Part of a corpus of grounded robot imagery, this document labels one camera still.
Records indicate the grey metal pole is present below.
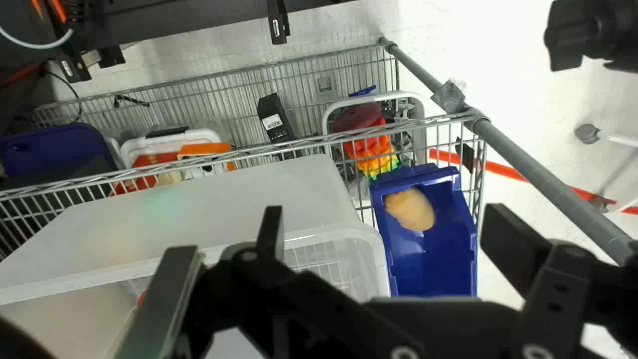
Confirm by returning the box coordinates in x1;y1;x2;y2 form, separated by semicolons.
377;37;638;268

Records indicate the rainbow stacking toy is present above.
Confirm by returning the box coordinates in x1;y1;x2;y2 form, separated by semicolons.
331;105;398;180

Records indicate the black device with label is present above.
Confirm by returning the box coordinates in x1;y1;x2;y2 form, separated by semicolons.
257;95;293;142

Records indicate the dark blue bag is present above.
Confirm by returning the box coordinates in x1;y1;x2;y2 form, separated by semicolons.
0;124;115;180

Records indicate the blue plastic bin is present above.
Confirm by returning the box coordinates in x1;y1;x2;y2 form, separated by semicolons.
369;164;476;298

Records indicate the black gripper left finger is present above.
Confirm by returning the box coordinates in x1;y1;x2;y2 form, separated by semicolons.
115;246;203;359

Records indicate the tan round object in bin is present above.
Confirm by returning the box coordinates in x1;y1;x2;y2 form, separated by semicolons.
384;188;436;232

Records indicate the red floor tape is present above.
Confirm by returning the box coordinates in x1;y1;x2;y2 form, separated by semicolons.
426;148;638;218

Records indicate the translucent plastic storage box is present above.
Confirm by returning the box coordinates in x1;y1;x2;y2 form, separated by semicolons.
0;156;390;359

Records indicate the wire mesh cart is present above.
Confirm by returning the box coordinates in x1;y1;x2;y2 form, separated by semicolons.
0;43;488;262

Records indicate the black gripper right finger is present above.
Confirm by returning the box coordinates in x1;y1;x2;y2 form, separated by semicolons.
480;204;638;334

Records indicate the white and orange container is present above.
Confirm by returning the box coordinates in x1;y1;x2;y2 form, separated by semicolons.
111;128;237;196

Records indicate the black camera top right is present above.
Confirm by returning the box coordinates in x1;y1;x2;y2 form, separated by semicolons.
544;0;638;75

